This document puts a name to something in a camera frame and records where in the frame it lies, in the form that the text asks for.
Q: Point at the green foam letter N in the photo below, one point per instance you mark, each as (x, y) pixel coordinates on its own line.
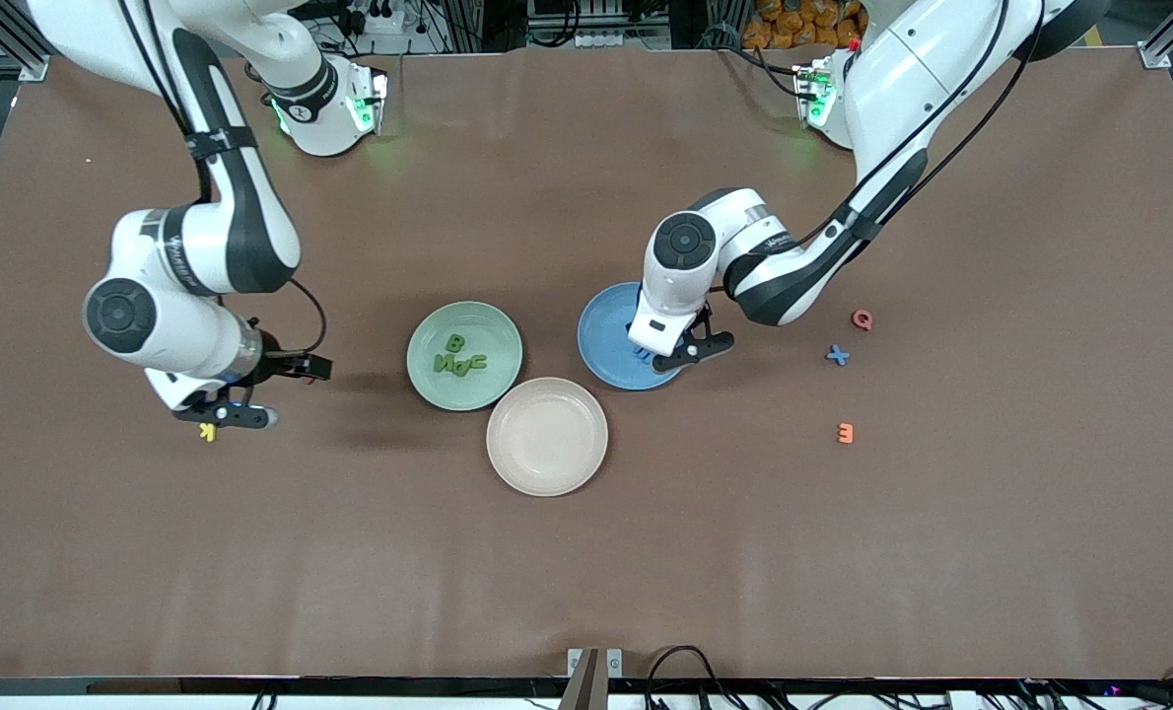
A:
(442, 365)

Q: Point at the green plate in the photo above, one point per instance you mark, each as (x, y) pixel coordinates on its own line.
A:
(488, 325)

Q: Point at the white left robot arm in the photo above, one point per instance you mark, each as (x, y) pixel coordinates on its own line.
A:
(902, 69)

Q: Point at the green foam letter B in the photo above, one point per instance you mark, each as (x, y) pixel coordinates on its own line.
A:
(448, 343)

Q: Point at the beige plate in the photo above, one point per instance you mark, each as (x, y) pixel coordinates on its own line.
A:
(547, 437)

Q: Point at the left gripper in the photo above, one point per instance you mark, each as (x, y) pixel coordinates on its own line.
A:
(629, 326)

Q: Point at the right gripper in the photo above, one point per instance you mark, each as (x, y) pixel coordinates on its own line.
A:
(274, 361)

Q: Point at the grey camera post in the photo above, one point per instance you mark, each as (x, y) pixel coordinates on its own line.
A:
(582, 690)

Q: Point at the blue plate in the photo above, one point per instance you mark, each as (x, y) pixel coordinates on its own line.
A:
(601, 345)

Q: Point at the small white power strip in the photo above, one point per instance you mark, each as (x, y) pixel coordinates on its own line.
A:
(596, 39)

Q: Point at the grey metal table bracket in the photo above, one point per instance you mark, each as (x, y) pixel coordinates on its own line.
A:
(614, 663)

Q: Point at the green foam letter P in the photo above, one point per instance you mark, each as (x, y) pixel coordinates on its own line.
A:
(460, 370)

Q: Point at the pile of orange objects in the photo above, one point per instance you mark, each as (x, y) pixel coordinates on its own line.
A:
(793, 25)

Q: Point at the blue foam letter X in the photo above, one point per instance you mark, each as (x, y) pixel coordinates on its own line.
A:
(838, 355)

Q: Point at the pink foam letter Q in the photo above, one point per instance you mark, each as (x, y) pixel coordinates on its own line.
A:
(856, 319)

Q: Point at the white power strip with plugs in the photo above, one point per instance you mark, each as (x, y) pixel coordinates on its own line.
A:
(370, 15)

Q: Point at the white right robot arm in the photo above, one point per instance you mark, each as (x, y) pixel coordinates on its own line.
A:
(84, 30)

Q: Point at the green foam letter U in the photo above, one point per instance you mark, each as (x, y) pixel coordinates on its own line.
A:
(481, 357)

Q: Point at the orange foam letter E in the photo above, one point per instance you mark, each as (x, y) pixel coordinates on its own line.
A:
(851, 433)

